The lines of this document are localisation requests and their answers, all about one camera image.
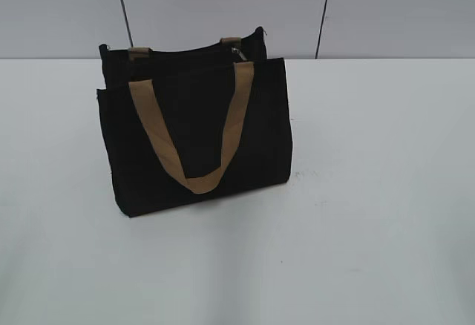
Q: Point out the black tote bag tan handles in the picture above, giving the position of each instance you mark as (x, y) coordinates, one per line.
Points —
(195, 125)

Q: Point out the silver zipper pull with ring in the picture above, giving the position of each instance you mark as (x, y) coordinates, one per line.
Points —
(239, 53)

